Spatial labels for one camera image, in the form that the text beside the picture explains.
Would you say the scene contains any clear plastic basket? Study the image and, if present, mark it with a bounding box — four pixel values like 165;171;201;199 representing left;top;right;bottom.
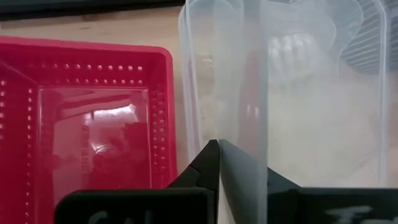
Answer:
178;0;398;224

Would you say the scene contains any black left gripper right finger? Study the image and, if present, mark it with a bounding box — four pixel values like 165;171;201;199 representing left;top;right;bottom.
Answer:
218;139;398;224

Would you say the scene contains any black plastic basket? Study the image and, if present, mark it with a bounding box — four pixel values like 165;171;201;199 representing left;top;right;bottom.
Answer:
340;0;398;75

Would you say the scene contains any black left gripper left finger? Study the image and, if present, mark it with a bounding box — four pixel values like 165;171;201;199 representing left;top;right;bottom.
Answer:
53;139;220;224

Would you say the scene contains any large pink plastic basket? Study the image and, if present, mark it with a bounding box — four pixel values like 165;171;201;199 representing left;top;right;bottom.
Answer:
0;35;178;224

